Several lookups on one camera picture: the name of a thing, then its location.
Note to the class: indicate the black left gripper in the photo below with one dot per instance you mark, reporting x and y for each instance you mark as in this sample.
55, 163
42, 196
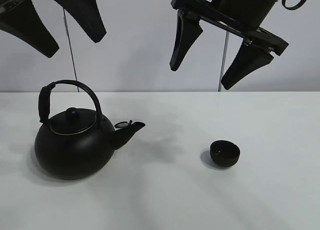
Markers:
20, 19

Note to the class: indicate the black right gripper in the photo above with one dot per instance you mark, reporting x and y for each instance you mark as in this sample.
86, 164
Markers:
240, 17

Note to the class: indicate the small black teacup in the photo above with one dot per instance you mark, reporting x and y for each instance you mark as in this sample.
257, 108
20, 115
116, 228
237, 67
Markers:
224, 153

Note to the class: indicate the black round teapot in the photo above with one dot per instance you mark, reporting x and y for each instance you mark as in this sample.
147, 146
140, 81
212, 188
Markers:
78, 142

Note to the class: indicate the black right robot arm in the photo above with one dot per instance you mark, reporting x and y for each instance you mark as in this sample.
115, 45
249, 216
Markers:
239, 17

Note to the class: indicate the dark thin background pole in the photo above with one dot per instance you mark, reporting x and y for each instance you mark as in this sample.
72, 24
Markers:
69, 44

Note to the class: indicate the grey background pole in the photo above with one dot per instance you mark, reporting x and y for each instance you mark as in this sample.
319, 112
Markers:
223, 61

